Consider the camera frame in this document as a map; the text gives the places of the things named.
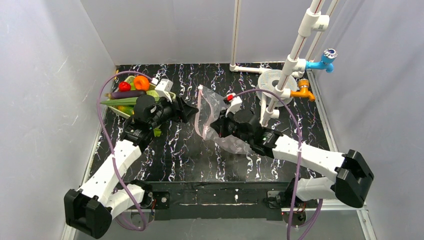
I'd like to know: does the clear zip top bag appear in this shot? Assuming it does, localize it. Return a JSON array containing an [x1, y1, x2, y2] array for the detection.
[[194, 85, 254, 155]]

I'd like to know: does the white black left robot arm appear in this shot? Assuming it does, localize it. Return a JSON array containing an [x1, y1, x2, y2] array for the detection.
[[63, 95, 199, 239]]

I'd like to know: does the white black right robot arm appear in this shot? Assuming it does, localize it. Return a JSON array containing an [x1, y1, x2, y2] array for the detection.
[[210, 109, 375, 208]]

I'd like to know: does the purple eggplant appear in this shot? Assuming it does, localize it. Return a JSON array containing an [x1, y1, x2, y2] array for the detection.
[[104, 90, 147, 100]]

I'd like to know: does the pale green cabbage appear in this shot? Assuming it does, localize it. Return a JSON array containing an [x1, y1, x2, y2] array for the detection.
[[146, 90, 160, 98]]

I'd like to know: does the yellow green mango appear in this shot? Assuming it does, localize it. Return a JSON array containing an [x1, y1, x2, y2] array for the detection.
[[117, 105, 134, 116]]

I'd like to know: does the green ridged loofah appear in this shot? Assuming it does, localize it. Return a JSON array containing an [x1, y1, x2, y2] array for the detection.
[[100, 97, 138, 106]]

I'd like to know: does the cream perforated plastic basket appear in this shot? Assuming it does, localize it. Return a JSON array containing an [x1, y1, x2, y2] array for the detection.
[[106, 75, 176, 119]]

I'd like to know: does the orange fruit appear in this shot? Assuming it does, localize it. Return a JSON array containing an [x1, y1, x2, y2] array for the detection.
[[133, 75, 150, 91]]

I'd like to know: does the green lettuce leaf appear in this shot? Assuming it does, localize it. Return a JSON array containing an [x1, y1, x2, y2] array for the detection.
[[153, 127, 162, 138]]

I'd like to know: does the red pepper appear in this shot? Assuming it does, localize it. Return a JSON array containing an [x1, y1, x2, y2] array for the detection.
[[118, 81, 132, 92]]

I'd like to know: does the orange faucet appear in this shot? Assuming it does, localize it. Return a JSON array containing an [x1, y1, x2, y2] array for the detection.
[[290, 78, 316, 102]]

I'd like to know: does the blue faucet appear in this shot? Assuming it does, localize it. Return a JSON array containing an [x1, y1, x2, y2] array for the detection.
[[305, 48, 338, 73]]

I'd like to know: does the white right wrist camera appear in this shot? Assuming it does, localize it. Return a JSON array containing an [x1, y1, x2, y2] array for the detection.
[[223, 93, 242, 117]]

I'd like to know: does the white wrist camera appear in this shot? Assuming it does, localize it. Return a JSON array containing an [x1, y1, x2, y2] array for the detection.
[[153, 78, 174, 102], [223, 93, 242, 117]]

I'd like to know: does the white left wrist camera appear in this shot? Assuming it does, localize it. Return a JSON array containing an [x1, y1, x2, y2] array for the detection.
[[153, 78, 174, 102]]

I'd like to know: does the white pipe frame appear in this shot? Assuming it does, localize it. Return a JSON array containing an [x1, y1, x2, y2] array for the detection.
[[229, 0, 339, 127]]

